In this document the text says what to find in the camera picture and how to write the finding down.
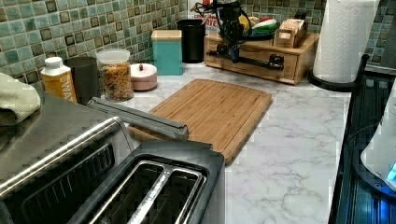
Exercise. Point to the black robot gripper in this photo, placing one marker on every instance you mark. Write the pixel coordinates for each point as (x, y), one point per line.
(230, 30)

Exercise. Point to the bamboo wooden drawer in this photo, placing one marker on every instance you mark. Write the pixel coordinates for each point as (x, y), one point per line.
(259, 63)

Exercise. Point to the bamboo drawer cabinet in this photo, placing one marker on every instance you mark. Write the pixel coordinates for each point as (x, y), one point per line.
(305, 53)

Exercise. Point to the yellow plush lemon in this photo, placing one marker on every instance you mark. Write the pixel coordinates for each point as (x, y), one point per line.
(245, 23)

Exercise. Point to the blue plate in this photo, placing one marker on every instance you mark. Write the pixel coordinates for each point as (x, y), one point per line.
(258, 36)

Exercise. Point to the red plush watermelon slice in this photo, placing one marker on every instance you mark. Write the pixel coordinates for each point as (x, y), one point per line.
(264, 27)

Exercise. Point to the black utensil canister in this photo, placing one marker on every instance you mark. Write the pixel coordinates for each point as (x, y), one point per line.
(193, 36)

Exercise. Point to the small wooden caddy box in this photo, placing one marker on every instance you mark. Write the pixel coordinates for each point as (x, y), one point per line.
(290, 33)

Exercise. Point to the teal canister with wooden lid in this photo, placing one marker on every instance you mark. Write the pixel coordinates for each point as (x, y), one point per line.
(167, 52)

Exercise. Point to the bamboo cutting board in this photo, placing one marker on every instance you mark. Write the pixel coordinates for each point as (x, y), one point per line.
(221, 114)

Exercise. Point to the pink ceramic lidded bowl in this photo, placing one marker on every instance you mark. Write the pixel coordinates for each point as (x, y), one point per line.
(144, 76)

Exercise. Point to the white paper towel roll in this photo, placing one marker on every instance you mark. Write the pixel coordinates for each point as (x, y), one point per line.
(343, 38)

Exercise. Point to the black paper towel holder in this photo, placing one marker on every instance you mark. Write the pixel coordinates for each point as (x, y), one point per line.
(340, 86)

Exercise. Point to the clear cereal jar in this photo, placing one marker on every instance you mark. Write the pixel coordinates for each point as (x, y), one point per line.
(115, 71)

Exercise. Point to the dark grey cup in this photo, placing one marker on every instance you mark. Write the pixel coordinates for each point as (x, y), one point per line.
(85, 77)

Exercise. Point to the black silver toaster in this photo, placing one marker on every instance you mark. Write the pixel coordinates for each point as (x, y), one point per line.
(160, 182)

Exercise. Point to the orange bottle with white cap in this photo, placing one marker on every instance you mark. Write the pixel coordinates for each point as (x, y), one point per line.
(57, 79)

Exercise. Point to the green dish cloth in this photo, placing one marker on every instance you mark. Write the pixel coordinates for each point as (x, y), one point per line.
(17, 100)

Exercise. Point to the silver toaster oven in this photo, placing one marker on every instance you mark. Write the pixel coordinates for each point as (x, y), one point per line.
(53, 161)

